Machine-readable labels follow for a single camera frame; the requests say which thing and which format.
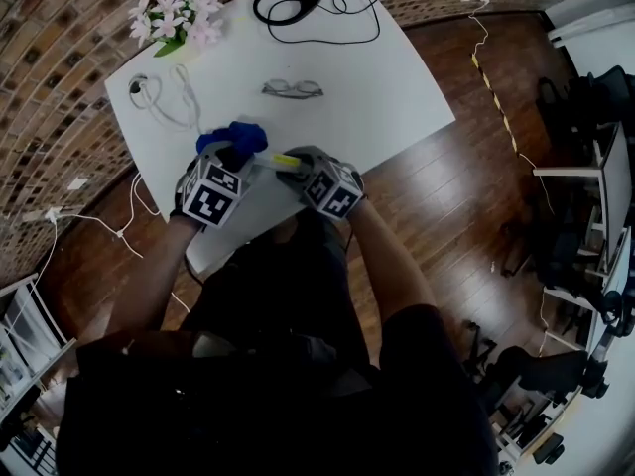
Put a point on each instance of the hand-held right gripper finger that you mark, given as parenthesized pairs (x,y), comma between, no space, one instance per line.
(292,181)
(305,153)

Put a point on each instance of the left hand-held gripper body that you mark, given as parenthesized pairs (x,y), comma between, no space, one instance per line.
(211,196)

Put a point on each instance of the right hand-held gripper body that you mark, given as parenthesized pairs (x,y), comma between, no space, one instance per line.
(335,194)

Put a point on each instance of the white power strip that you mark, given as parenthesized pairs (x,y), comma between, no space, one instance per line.
(278,160)

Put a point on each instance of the blue cloth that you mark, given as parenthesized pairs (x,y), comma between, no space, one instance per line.
(243,137)

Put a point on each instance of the person's left forearm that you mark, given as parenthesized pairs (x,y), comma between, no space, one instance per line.
(149,280)

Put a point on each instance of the person's right forearm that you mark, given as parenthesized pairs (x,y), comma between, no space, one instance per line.
(392,261)

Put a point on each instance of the thin-framed eyeglasses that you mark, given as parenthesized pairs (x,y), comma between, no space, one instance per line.
(292,88)

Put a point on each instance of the pink flowers in pot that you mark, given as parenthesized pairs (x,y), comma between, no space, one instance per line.
(173,15)

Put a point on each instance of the yellow black striped tape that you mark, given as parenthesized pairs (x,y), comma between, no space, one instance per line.
(493,99)

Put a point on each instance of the person's body in black clothing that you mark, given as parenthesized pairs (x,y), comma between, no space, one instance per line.
(283,380)

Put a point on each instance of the white metal shelf rack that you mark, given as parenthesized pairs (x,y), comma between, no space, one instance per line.
(27,335)

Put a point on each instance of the black office chair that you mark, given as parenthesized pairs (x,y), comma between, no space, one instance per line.
(541,370)
(590,97)

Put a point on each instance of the white office desk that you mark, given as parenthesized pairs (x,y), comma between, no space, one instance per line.
(615,186)

